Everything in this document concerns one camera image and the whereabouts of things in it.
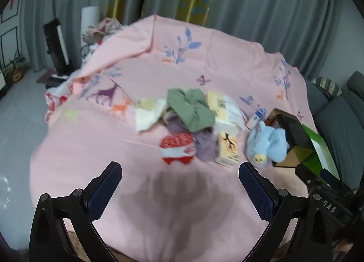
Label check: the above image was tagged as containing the grey curtain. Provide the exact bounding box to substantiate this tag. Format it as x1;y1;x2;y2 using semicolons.
17;0;114;72
205;0;353;81

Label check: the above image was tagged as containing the grey sofa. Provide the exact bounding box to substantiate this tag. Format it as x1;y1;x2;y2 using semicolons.
304;71;364;194

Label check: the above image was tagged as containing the pile of clothes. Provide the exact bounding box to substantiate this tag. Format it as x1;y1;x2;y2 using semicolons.
81;18;126;58

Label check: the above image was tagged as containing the green box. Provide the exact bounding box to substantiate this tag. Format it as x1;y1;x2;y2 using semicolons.
296;124;342;183

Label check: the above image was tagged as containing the potted plant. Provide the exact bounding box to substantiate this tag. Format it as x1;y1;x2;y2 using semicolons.
3;56;27;82

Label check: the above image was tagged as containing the white cylinder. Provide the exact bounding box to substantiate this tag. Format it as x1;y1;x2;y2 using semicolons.
81;6;101;52

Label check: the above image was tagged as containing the yellow white towel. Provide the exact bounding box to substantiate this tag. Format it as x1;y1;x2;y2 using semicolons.
134;98;168;134

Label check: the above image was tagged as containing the purple knitted cloth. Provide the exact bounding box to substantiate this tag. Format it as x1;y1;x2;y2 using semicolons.
193;129;219;163

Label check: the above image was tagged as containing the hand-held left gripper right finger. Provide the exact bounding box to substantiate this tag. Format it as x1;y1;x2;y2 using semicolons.
238;162;339;262

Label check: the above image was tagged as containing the red white knitted sock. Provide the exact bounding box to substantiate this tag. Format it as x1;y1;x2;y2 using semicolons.
159;133;197;165

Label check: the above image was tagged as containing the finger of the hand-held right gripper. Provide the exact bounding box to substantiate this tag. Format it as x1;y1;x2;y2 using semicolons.
321;169;342;189
296;164;316;187

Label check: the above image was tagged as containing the open yellow tissue pack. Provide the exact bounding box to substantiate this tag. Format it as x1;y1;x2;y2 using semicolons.
206;91;246;132

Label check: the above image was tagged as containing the tree print tissue pack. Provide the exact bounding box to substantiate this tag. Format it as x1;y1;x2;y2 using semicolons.
215;131;239;168

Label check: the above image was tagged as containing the upright vacuum cleaner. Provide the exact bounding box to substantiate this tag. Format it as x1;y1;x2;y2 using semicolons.
43;0;71;76

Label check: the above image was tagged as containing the pink printed blanket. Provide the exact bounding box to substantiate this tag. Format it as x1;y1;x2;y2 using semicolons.
30;15;322;254

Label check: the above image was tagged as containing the red white printed cloth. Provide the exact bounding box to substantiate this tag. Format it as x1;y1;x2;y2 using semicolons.
45;78;83;122

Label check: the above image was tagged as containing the black gold box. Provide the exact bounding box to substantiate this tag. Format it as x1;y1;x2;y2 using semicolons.
266;108;319;169

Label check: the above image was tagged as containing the striped pillow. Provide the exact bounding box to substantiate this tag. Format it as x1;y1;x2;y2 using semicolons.
313;77;343;100

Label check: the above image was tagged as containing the vacuum cleaner dock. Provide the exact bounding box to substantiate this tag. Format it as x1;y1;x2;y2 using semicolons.
36;70;70;86

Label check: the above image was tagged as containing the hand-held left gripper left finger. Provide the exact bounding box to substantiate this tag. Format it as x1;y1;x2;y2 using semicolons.
28;161;123;262

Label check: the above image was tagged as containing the light blue plush toy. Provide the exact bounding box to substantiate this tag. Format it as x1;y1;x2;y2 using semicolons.
246;121;289;167

